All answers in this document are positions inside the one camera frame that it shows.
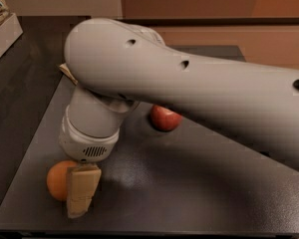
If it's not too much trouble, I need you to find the white gripper with vent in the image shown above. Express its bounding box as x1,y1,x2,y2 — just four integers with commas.
59,108,120,218

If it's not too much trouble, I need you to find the orange fruit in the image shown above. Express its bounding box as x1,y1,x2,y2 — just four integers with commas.
46,160,77,201

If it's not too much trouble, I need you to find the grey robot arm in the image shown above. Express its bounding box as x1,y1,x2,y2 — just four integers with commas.
59,18,299,218

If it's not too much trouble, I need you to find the brown chip bag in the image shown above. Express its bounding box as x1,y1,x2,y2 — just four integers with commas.
59,64,78,85

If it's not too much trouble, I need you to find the red apple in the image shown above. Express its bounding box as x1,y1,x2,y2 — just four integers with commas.
149,105,182,131

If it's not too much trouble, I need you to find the white box at left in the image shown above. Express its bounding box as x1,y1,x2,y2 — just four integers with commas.
0,13,23,58

